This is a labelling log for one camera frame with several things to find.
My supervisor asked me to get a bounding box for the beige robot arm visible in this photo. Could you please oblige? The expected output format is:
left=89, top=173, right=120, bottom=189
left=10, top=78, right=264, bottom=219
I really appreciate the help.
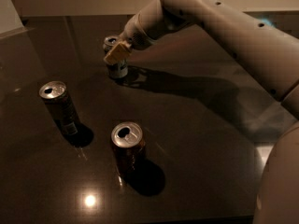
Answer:
left=104, top=0, right=299, bottom=224

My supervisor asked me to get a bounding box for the orange soda can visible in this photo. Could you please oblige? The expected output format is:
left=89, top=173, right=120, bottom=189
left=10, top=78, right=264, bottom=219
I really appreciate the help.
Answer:
left=110, top=121, right=146, bottom=178

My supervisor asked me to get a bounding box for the tall dark slim can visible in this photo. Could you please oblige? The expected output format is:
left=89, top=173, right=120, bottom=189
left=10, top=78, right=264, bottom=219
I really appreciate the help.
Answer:
left=39, top=81, right=81, bottom=136

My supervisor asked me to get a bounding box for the green 7up can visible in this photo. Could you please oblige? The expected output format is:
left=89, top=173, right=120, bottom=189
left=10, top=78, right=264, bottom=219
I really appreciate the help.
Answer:
left=103, top=35, right=128, bottom=79

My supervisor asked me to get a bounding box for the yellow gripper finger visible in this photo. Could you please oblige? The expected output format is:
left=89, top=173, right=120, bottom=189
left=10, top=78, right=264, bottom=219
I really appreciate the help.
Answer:
left=104, top=41, right=132, bottom=65

